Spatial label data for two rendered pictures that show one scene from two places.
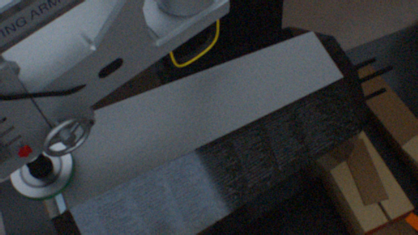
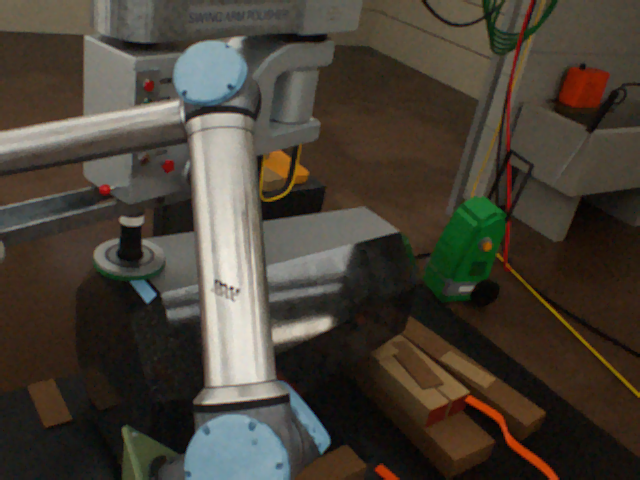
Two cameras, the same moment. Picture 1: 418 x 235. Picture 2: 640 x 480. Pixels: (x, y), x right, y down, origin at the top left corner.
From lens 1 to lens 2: 1.45 m
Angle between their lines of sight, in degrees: 37
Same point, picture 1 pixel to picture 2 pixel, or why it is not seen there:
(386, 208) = (444, 391)
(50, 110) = not seen: hidden behind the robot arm
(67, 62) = not seen: hidden behind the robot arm
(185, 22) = (290, 126)
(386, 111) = (416, 335)
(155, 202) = not seen: hidden behind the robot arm
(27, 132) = (171, 151)
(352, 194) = (408, 381)
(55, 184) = (149, 265)
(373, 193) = (428, 379)
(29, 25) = (221, 25)
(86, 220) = (176, 310)
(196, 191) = (283, 305)
